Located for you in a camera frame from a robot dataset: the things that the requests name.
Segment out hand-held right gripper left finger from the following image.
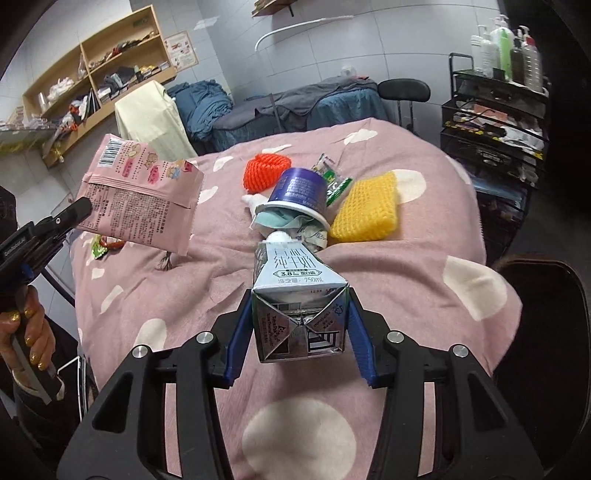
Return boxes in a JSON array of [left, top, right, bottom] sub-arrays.
[[56, 292, 256, 480]]

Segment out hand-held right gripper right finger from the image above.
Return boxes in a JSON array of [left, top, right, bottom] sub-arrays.
[[346, 288, 546, 480]]

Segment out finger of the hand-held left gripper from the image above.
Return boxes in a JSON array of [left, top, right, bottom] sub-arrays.
[[32, 197, 94, 241]]

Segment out pink snack packet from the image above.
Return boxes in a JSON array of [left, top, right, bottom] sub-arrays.
[[74, 134, 205, 257]]

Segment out silver milk carton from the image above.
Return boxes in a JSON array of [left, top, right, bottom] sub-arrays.
[[250, 231, 349, 364]]

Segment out person's left hand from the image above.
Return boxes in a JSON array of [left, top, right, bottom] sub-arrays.
[[0, 286, 57, 371]]

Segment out pink spotted blanket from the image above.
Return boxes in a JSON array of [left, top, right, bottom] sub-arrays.
[[71, 117, 525, 480]]

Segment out crumpled tissue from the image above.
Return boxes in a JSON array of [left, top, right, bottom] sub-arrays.
[[241, 193, 329, 253]]

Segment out cream cloth covered object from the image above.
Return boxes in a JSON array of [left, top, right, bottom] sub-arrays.
[[115, 80, 199, 160]]

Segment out yellow foam net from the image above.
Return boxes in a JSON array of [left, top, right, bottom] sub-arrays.
[[329, 172, 399, 243]]

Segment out purple paper cup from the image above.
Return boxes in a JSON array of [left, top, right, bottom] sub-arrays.
[[253, 167, 334, 232]]

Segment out green white candy wrapper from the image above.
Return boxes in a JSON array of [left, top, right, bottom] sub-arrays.
[[311, 154, 355, 207]]

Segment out wooden shelf unit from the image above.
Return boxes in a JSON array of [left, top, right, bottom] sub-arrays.
[[22, 4, 178, 169]]

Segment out orange foam net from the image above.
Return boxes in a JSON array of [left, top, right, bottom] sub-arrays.
[[244, 154, 293, 195]]

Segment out blue bedding pile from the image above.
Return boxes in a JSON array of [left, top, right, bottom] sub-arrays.
[[167, 79, 234, 141]]

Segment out black rounded seat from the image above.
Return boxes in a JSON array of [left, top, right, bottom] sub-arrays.
[[492, 256, 591, 464]]

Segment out blue covered bed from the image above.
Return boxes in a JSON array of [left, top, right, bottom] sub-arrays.
[[212, 85, 389, 153]]

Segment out black mesh cart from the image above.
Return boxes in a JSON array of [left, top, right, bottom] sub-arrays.
[[438, 53, 552, 190]]

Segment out grey blanket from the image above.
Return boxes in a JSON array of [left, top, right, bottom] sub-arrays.
[[233, 76, 379, 117]]

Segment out black chair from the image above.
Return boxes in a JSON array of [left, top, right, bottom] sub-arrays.
[[378, 78, 432, 136]]

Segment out white curved pipe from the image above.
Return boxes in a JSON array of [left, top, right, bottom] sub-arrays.
[[254, 15, 356, 52]]

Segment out white pump bottle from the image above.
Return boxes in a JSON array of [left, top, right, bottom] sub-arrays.
[[471, 25, 497, 77]]

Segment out dark bottle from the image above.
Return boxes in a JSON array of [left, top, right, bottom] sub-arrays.
[[510, 39, 526, 85]]

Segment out clear pump bottle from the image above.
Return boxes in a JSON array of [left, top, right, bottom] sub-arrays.
[[519, 27, 544, 93]]

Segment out green pump bottle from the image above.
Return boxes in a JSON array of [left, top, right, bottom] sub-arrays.
[[489, 15, 515, 81]]

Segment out wall poster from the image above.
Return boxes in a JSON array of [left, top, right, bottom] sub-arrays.
[[164, 30, 199, 71]]

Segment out wooden wall shelf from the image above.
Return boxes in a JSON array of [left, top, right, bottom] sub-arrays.
[[252, 0, 296, 18]]

